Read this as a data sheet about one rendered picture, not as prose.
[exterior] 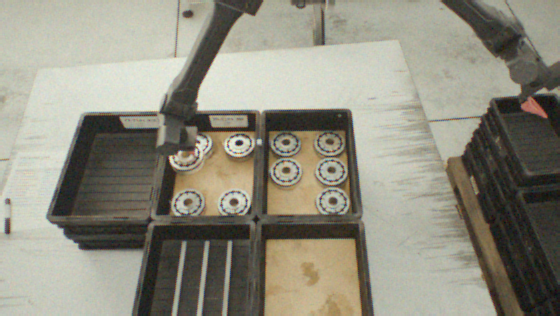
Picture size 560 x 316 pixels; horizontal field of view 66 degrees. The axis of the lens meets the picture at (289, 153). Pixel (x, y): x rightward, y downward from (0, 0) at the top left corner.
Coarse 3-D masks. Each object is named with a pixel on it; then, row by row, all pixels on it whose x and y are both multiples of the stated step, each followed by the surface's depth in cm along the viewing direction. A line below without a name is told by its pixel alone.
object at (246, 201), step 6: (228, 192) 134; (234, 192) 134; (240, 192) 135; (222, 198) 134; (246, 198) 133; (222, 204) 132; (246, 204) 132; (222, 210) 131; (228, 210) 131; (234, 210) 131; (240, 210) 131; (246, 210) 131
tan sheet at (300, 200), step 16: (304, 144) 148; (272, 160) 145; (304, 160) 144; (320, 160) 144; (304, 176) 141; (272, 192) 138; (288, 192) 138; (304, 192) 138; (272, 208) 135; (288, 208) 134; (304, 208) 134
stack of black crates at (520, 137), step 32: (512, 96) 190; (544, 96) 190; (480, 128) 201; (512, 128) 193; (544, 128) 193; (480, 160) 205; (512, 160) 178; (544, 160) 183; (480, 192) 207; (512, 192) 181
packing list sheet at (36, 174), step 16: (16, 160) 162; (32, 160) 162; (48, 160) 162; (64, 160) 162; (16, 176) 158; (32, 176) 158; (48, 176) 158; (16, 192) 154; (32, 192) 154; (48, 192) 154; (0, 208) 151; (16, 208) 150; (32, 208) 150; (0, 224) 147; (16, 224) 147; (32, 224) 147; (48, 224) 147
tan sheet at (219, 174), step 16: (208, 160) 145; (224, 160) 145; (176, 176) 142; (192, 176) 142; (208, 176) 141; (224, 176) 141; (240, 176) 141; (176, 192) 138; (208, 192) 138; (208, 208) 135
